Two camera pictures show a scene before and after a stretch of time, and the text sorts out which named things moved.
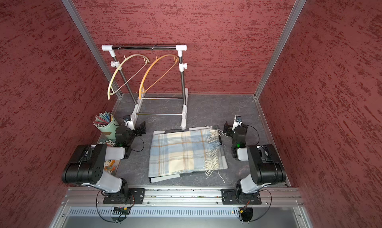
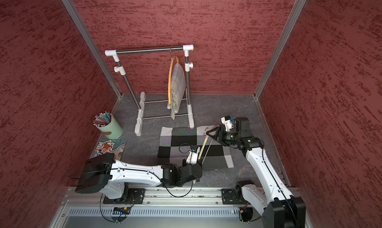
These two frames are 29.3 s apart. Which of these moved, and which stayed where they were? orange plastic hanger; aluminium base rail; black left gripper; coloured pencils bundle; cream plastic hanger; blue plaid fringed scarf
Moved: black left gripper; cream plastic hanger; orange plastic hanger; blue plaid fringed scarf
Stayed: aluminium base rail; coloured pencils bundle
